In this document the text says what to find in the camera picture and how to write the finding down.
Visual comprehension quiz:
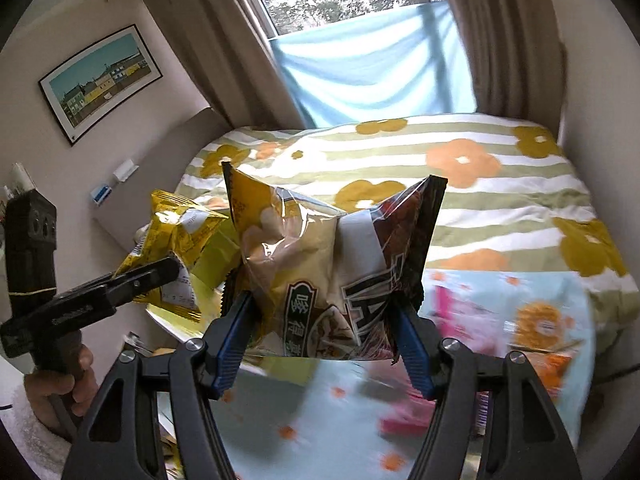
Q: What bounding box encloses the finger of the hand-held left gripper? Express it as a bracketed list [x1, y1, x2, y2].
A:
[106, 255, 183, 307]

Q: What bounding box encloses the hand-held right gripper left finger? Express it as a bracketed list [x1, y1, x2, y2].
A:
[60, 290, 256, 480]

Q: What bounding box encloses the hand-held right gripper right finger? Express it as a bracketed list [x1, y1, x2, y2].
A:
[392, 305, 583, 480]

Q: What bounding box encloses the yellow snack bag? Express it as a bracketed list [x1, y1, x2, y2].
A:
[112, 189, 236, 323]

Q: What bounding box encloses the tan and brown chip bag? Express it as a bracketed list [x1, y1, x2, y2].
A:
[221, 161, 447, 363]

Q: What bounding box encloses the clear packet of orange rings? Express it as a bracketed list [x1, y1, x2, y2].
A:
[505, 294, 577, 397]

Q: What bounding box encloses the person's left forearm white sleeve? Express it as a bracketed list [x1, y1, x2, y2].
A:
[0, 384, 77, 476]

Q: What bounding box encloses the person's left hand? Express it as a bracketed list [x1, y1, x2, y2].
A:
[25, 342, 101, 436]

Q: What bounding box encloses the pink snack packet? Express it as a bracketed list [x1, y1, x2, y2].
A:
[429, 279, 507, 347]

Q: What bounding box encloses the light blue daisy sheet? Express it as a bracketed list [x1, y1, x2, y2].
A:
[210, 269, 597, 480]

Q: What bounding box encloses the grey cardboard panel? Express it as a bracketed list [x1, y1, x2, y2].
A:
[92, 107, 237, 257]

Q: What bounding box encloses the white tag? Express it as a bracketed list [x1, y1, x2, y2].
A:
[112, 158, 139, 181]

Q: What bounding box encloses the striped floral pillow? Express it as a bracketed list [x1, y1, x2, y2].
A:
[172, 112, 632, 283]

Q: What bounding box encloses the framed picture of houses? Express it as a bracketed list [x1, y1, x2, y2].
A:
[37, 24, 164, 147]

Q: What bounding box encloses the beige curtain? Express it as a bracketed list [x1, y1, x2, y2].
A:
[150, 0, 312, 132]
[435, 0, 569, 117]

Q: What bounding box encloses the light blue hanging cloth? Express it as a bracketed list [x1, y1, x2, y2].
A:
[270, 0, 479, 129]

